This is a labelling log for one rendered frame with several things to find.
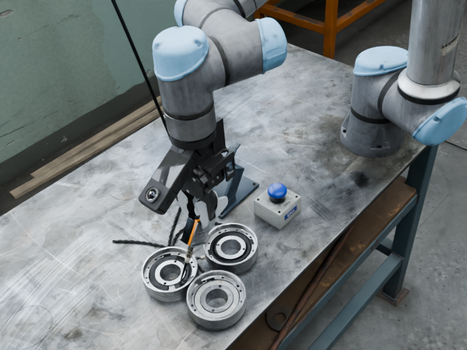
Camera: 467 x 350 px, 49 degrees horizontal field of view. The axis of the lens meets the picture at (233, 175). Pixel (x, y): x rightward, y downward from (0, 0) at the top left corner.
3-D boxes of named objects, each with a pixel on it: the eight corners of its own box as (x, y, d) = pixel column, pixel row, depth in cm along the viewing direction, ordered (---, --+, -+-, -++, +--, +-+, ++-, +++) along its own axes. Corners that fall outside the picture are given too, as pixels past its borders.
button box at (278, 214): (280, 230, 106) (280, 214, 102) (254, 214, 110) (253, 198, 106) (304, 208, 110) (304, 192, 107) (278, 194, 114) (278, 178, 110)
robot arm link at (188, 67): (222, 37, 67) (162, 57, 64) (228, 107, 74) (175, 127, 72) (195, 15, 72) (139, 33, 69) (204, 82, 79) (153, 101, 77)
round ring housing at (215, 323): (254, 323, 90) (254, 310, 88) (197, 341, 89) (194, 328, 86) (237, 276, 98) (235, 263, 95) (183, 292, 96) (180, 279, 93)
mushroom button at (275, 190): (279, 214, 106) (278, 197, 102) (263, 205, 108) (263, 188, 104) (290, 203, 108) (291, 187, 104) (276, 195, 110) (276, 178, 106)
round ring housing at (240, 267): (249, 230, 106) (249, 217, 103) (265, 270, 99) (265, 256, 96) (200, 243, 105) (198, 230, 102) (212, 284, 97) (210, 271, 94)
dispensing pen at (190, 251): (166, 281, 93) (192, 197, 89) (181, 277, 96) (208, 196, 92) (175, 287, 92) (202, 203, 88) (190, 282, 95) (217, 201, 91)
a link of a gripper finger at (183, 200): (213, 208, 95) (212, 174, 89) (191, 228, 92) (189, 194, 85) (201, 200, 97) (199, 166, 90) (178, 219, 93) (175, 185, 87)
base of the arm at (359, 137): (361, 112, 134) (365, 79, 127) (415, 134, 126) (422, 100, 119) (327, 140, 126) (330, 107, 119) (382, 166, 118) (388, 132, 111)
